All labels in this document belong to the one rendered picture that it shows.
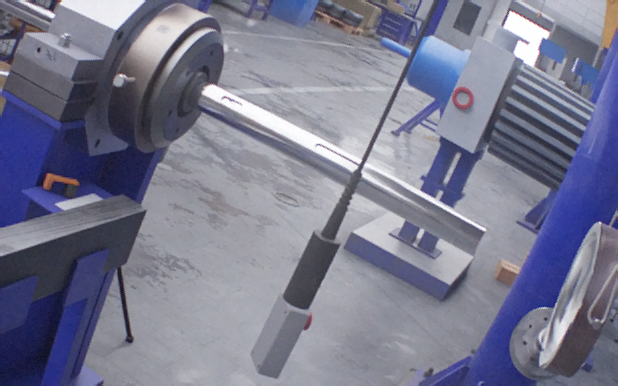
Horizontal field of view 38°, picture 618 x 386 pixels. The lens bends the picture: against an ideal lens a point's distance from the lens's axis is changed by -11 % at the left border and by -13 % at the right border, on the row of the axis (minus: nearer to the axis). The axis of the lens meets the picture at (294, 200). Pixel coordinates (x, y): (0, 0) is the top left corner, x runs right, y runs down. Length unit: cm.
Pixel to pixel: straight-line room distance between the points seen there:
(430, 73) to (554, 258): 237
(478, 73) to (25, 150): 381
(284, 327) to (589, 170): 231
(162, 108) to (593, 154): 190
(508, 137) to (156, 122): 365
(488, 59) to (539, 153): 63
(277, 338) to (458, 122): 422
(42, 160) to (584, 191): 217
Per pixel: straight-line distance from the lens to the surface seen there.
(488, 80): 561
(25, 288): 174
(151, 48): 223
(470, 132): 564
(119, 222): 202
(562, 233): 367
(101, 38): 222
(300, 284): 148
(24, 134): 220
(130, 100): 224
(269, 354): 152
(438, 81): 579
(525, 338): 247
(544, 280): 370
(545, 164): 564
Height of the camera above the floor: 154
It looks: 14 degrees down
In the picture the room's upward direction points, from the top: 25 degrees clockwise
